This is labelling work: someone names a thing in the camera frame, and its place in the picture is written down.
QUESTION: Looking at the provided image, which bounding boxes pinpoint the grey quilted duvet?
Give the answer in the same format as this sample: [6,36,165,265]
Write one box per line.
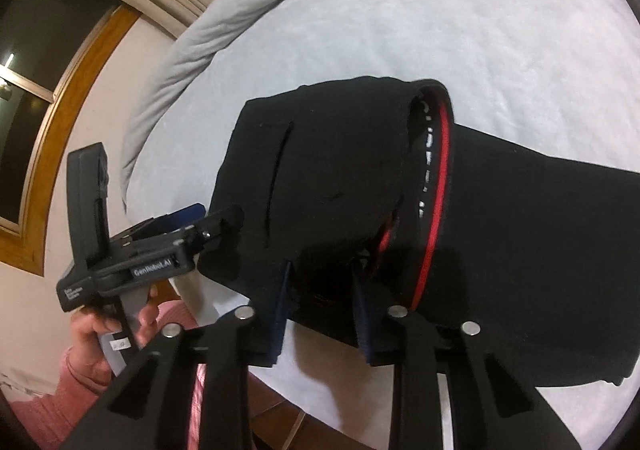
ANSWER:
[119,0,283,204]

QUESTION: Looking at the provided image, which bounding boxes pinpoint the person's left hand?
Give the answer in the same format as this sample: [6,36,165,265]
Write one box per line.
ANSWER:
[68,287,164,388]

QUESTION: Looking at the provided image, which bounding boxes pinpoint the black pants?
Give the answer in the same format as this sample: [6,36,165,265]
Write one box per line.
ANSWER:
[198,77,639,386]

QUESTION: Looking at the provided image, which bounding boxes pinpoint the wooden window frame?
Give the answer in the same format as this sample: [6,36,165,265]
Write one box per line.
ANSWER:
[1,0,140,276]

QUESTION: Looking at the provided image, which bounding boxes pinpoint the pink left sleeve forearm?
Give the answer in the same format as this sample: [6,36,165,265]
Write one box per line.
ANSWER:
[8,298,202,450]

